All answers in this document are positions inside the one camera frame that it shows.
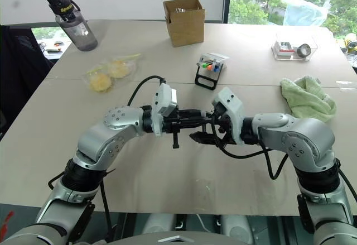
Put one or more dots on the yellow black object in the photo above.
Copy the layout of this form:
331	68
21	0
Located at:
351	42

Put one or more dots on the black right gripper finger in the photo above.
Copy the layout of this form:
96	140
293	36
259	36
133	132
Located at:
202	138

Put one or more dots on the translucent blue plastic bag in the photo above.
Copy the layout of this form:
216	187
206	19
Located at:
304	12

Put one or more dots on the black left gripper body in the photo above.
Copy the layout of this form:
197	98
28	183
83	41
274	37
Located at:
171	123

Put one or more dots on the white red small box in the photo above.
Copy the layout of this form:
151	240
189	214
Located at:
284	47

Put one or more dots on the black pen holder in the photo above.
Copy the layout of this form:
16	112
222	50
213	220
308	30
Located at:
207	79

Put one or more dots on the grey rounded robot foot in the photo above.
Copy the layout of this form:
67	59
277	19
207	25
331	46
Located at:
160	224
237	225

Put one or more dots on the grey sports water bottle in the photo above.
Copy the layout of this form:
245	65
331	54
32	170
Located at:
79	30

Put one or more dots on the clear plastic bag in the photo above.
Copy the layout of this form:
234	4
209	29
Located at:
131	60

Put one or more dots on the brown cardboard box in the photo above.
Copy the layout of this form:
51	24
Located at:
185	27

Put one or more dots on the blue capped pen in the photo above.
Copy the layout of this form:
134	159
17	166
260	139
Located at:
216	68

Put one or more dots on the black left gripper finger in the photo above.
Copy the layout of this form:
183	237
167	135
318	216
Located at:
195	114
196	123

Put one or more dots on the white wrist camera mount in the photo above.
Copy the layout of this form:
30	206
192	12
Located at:
163	97
232	102

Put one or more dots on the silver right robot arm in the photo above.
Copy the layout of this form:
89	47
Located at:
306	136

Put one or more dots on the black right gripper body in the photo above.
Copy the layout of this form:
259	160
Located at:
224	127

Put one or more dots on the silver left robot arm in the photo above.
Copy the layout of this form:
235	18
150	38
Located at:
94	141

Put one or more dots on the black office chair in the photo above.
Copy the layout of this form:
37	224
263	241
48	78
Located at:
19	69

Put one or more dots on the grey robot torso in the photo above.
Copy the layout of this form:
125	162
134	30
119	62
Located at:
178	239

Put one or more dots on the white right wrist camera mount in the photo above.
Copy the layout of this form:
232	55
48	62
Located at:
232	102

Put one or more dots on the grey tape roll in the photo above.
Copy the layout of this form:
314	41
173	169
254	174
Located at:
304	50

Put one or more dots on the yellow round sponge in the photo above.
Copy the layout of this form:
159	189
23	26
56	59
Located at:
100	82
119	67

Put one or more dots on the clear plastic box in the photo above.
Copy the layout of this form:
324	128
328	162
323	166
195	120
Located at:
295	40

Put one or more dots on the white pen packaging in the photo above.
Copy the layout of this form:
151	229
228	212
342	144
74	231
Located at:
219	58

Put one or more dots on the light green towel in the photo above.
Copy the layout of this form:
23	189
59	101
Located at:
306	100

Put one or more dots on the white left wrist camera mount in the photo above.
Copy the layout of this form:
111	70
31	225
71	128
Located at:
163	97

